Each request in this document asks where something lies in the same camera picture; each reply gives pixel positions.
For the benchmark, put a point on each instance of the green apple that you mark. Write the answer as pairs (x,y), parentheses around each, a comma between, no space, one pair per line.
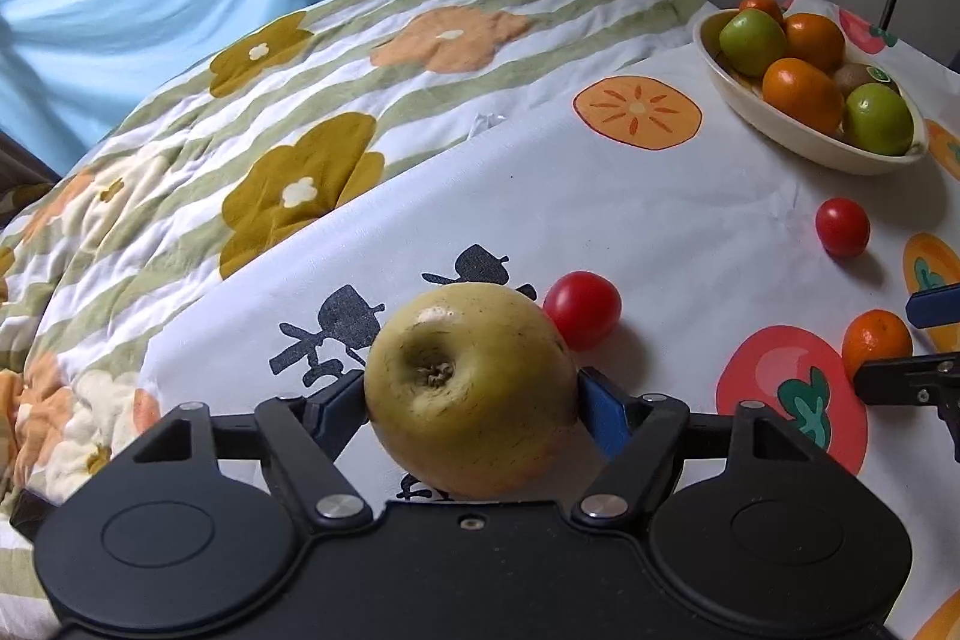
(879,120)
(751,42)

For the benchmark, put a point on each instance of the yellow cartoon print plate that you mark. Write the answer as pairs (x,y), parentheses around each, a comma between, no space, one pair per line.
(795,141)

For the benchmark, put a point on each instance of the white fruit print cloth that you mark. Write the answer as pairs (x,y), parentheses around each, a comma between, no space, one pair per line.
(675,250)

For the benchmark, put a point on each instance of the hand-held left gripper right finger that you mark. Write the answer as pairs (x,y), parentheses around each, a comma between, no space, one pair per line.
(601,415)

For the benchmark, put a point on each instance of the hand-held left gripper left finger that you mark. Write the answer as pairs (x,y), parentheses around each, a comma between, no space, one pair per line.
(339,411)

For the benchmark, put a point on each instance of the floral striped quilt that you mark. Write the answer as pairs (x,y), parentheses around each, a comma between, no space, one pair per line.
(225,160)

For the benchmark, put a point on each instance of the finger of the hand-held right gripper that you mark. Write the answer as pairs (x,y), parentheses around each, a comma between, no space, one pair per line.
(904,377)
(934,306)

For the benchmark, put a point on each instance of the yellow-green apple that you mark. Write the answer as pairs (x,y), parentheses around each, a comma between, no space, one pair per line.
(472,385)

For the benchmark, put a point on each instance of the red cherry tomato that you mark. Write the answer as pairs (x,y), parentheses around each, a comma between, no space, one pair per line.
(583,308)
(843,227)

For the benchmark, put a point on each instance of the orange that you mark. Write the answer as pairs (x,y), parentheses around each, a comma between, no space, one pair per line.
(802,94)
(816,42)

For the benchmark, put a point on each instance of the brown kiwi with sticker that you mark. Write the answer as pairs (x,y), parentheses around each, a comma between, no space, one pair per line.
(859,78)

